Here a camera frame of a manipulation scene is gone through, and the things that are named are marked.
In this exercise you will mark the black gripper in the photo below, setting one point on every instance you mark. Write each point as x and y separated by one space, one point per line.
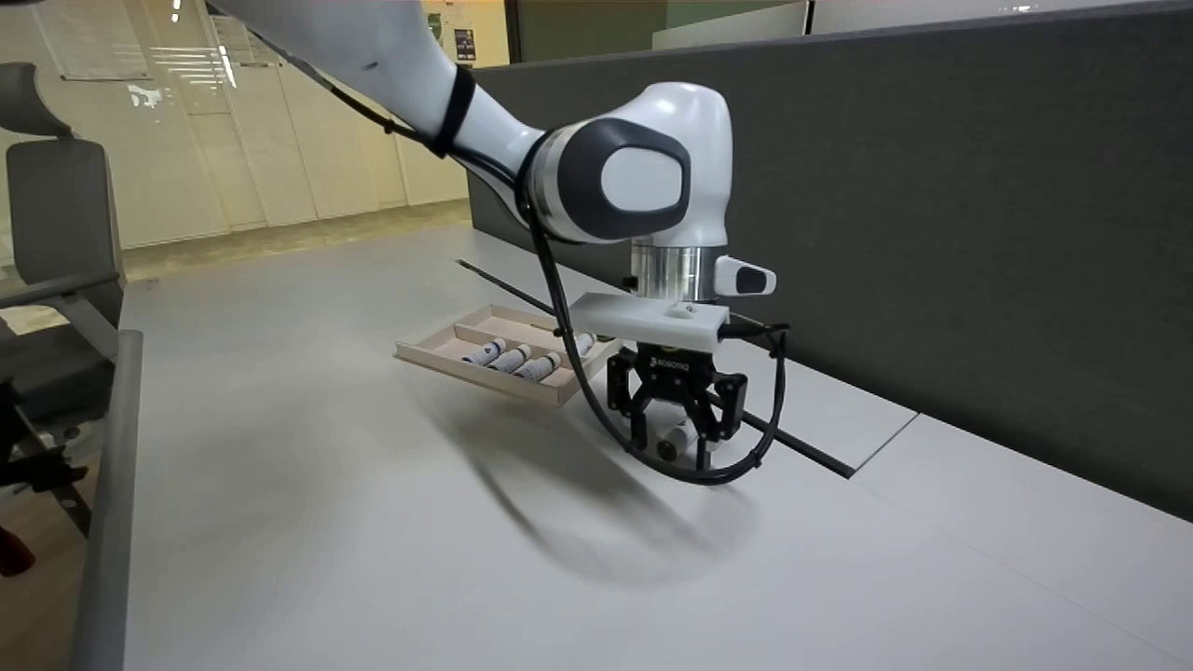
682 376

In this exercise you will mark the white bottle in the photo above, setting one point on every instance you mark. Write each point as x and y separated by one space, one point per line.
507 358
677 442
485 350
539 365

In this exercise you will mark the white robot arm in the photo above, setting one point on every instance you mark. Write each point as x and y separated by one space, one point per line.
650 171

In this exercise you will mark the beige wooden compartment tray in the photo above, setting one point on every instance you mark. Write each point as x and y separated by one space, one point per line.
539 331

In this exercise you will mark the grey fabric desk divider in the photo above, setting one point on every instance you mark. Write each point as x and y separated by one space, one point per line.
988 221

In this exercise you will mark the grey office chair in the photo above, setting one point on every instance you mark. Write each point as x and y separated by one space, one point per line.
67 259

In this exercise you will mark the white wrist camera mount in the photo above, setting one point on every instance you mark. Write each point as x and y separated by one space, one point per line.
681 298

